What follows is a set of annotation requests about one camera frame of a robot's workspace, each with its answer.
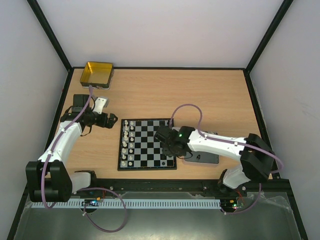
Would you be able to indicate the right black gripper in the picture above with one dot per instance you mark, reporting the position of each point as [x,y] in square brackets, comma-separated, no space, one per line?
[164,137]

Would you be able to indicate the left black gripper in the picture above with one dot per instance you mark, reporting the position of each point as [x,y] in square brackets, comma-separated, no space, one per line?
[110,123]

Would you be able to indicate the pink tin with chess pieces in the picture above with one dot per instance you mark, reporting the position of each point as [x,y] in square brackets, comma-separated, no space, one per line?
[201,157]

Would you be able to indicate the black and silver chessboard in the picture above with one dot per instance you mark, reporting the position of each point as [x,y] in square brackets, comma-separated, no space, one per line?
[138,150]

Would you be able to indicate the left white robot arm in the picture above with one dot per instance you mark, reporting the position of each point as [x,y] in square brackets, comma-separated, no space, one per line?
[52,163]

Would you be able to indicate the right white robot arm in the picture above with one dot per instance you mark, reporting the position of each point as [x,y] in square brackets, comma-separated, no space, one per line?
[255,157]

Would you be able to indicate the yellow square tin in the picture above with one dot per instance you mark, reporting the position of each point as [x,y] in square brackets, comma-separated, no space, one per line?
[99,75]

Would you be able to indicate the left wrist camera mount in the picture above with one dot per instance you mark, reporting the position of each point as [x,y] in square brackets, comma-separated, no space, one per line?
[99,104]

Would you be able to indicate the grey slotted cable duct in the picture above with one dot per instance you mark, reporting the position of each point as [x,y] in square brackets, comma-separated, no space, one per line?
[77,203]

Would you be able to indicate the black aluminium frame rail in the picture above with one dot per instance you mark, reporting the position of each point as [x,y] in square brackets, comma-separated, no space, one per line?
[160,186]

